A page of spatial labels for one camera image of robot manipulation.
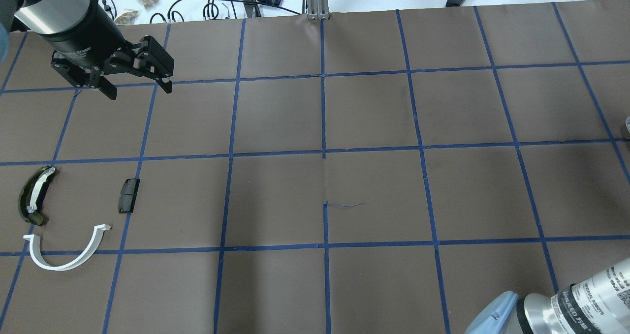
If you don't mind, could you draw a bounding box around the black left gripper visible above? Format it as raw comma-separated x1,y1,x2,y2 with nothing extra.
50,36,175,100

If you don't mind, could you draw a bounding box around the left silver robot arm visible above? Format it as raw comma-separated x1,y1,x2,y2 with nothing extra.
1,0,175,99

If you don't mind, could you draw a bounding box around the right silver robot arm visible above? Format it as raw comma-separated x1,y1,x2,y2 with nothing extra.
97,64,629,334

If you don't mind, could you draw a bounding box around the dark grey brake pad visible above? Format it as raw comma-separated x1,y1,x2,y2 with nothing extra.
118,179,140,214

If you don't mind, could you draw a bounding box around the olive curved brake shoe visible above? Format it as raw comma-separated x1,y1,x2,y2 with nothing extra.
18,165,57,226

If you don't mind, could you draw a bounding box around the white curved plastic clip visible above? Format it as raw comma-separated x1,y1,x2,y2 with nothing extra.
23,224,112,272

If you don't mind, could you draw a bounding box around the brown paper table mat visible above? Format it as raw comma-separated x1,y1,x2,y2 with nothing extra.
1,0,629,334

